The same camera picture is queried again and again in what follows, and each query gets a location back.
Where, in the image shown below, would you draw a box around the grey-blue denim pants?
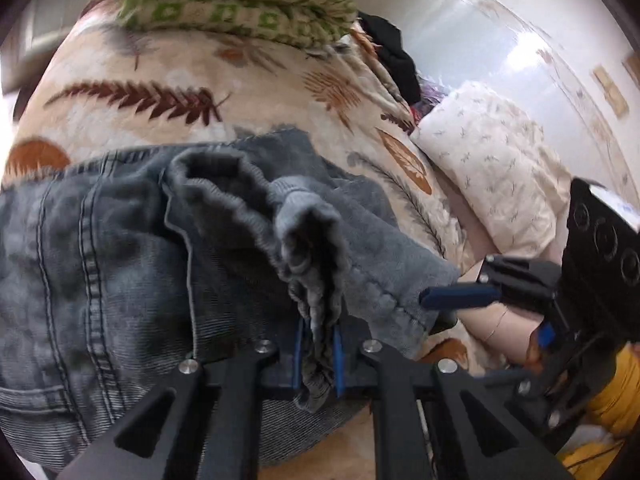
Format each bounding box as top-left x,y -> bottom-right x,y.
0,127 -> 462,467

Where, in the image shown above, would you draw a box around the white patterned pillow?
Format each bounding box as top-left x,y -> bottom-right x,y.
410,80 -> 574,262

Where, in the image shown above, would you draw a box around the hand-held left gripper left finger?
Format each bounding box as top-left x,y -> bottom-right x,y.
59,319 -> 305,480

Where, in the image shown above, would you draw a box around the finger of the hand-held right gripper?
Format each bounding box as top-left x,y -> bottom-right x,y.
514,320 -> 627,456
419,255 -> 567,312

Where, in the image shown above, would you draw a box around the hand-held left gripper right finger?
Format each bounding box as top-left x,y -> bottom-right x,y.
333,326 -> 572,480

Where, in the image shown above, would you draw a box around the beige leaf-print bed blanket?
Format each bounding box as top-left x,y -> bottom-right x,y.
2,0 -> 482,480

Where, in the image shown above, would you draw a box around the green checkered folded blanket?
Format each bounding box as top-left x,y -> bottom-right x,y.
102,0 -> 359,52

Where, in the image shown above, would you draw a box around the person's yellow clothing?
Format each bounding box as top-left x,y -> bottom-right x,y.
555,344 -> 640,467

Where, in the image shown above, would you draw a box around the black clothing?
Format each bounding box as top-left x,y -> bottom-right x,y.
357,12 -> 424,104

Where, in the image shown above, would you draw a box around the purple cloth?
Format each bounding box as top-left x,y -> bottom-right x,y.
410,82 -> 452,122

